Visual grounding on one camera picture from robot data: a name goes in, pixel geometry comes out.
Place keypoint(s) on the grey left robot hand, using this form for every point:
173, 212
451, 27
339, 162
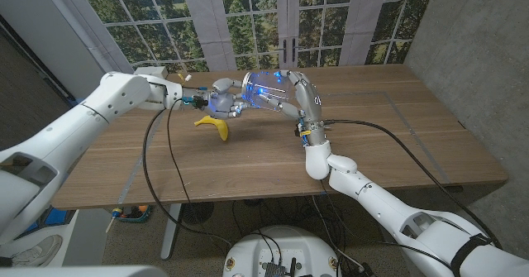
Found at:
221, 103

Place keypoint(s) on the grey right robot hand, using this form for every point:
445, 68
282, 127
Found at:
312, 103

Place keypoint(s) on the clear plastic jar body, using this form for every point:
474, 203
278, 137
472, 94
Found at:
274, 89

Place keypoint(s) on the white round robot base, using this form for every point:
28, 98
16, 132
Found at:
281, 248

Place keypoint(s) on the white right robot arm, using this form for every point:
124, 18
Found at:
392, 211

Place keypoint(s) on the yellow toy banana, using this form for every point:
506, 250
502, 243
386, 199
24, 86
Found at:
219, 126

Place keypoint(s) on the white power outlet box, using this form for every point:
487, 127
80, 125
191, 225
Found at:
151, 70

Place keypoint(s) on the printed window forest backdrop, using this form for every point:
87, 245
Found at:
256, 20

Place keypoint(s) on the round black floor fan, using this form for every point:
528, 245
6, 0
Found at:
197, 213

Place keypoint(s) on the white table leg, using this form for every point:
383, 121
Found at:
170, 231

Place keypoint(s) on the blue basket with small items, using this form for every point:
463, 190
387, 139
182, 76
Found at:
134, 216

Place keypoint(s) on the white base with blue pads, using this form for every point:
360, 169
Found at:
58, 217

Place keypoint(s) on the white sneaker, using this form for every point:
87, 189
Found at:
39, 250

